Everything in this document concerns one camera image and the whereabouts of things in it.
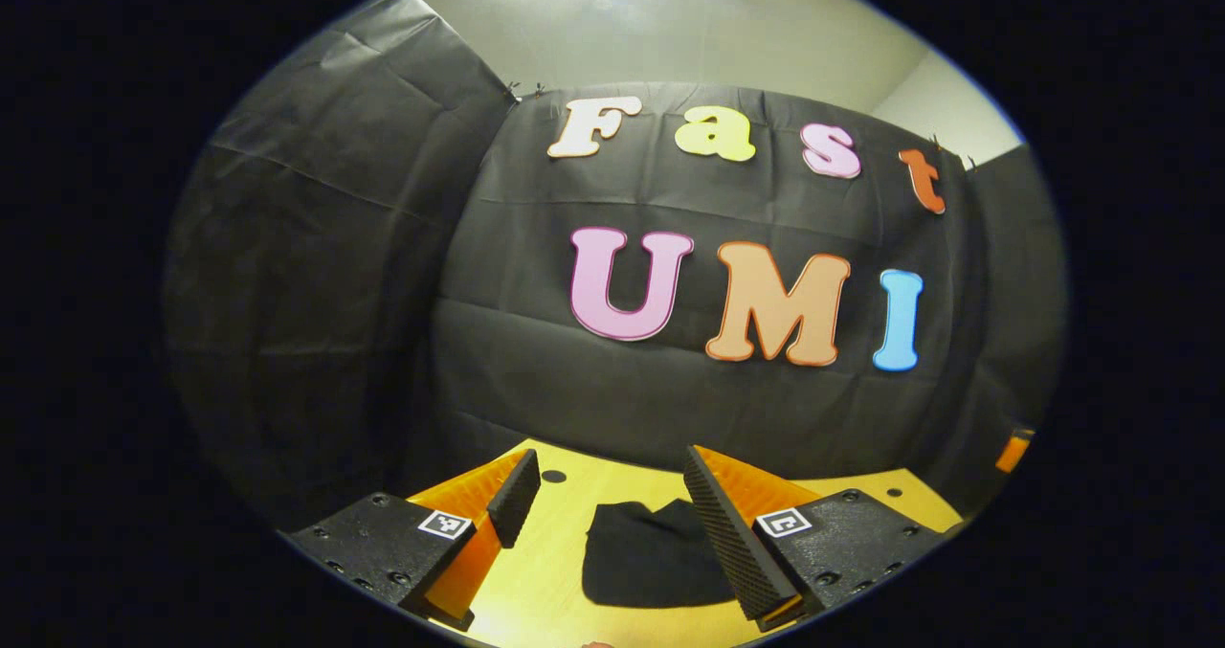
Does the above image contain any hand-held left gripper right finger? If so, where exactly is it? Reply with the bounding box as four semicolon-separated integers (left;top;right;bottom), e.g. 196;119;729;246
682;444;948;633

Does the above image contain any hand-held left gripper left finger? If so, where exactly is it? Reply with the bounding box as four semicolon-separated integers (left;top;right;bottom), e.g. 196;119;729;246
278;448;542;632

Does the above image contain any black garment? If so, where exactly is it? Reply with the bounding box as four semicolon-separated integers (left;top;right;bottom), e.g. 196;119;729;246
582;500;738;609

